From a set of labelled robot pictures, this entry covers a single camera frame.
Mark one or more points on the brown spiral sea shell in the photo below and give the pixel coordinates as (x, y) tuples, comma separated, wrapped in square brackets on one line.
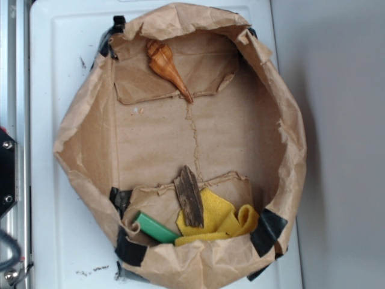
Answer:
[(162, 63)]

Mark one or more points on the brown paper bag tray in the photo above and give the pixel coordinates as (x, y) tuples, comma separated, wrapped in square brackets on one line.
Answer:
[(128, 133)]

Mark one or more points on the dark wood bark piece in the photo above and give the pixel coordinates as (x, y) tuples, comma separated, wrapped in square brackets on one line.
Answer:
[(190, 199)]

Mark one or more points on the yellow folded cloth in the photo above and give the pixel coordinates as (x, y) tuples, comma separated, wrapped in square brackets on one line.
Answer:
[(221, 220)]

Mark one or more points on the green rectangular block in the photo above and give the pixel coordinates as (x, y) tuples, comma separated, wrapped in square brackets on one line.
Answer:
[(154, 229)]

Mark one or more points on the white plastic tray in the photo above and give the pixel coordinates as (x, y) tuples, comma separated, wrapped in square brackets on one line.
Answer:
[(69, 248)]

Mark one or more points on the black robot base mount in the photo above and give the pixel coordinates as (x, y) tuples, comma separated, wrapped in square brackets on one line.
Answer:
[(9, 167)]

